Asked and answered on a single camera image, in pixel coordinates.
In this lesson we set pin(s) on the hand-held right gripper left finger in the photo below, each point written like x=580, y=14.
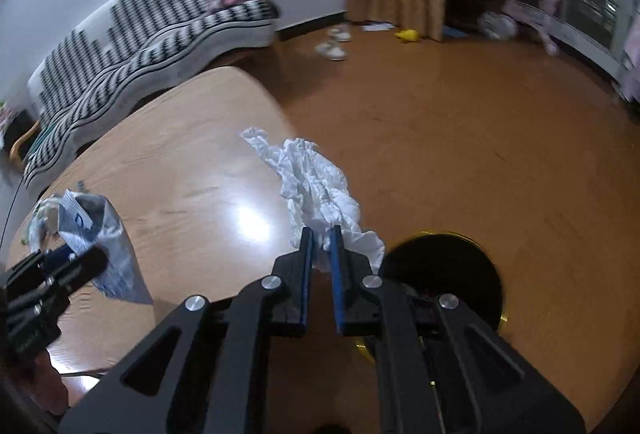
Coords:
x=307, y=264

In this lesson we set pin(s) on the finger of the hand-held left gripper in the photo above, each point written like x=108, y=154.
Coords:
x=82, y=266
x=57, y=256

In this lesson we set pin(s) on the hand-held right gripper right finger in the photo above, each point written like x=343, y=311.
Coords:
x=339, y=274

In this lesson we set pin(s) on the clear plastic bag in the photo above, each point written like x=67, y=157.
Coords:
x=112, y=234

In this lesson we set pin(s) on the white tissue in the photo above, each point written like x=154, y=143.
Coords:
x=315, y=184

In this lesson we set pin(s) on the black gold-rimmed trash bin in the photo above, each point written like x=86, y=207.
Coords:
x=450, y=264

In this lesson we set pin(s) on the person's left hand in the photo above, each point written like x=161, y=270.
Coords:
x=35, y=376

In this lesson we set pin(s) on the clear green-printed wrapper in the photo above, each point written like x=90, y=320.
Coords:
x=42, y=219

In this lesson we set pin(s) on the white shoe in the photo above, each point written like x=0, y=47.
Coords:
x=331, y=51
x=340, y=35

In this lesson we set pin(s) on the black white striped blanket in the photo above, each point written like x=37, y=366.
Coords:
x=150, y=43

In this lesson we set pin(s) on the white paper sheet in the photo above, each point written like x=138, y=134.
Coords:
x=377, y=27

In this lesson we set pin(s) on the yellow toy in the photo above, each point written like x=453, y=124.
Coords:
x=407, y=36

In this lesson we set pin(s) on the blue floor mat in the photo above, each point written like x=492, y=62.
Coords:
x=453, y=32

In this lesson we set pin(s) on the pink toy scooter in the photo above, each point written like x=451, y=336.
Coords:
x=530, y=16

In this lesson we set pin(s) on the pink hanging clothes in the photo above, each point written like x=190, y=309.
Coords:
x=631, y=63

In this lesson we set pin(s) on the wooden frame sofa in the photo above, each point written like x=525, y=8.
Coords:
x=20, y=146

